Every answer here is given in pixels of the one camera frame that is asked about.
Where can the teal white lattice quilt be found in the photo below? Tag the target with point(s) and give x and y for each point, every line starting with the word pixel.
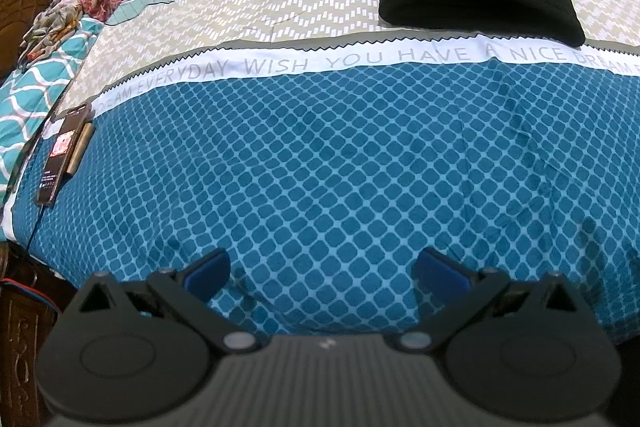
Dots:
pixel 27 98

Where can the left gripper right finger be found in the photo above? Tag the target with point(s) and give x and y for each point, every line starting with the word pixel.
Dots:
pixel 465 294

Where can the patterned teal bedsheet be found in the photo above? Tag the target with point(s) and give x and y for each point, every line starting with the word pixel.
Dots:
pixel 325 148

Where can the black product tag card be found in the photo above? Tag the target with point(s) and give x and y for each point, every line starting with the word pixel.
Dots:
pixel 60 154

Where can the wooden stick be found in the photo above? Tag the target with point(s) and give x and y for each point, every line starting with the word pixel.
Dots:
pixel 80 148

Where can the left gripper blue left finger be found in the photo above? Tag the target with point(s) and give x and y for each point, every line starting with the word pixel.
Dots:
pixel 186 294

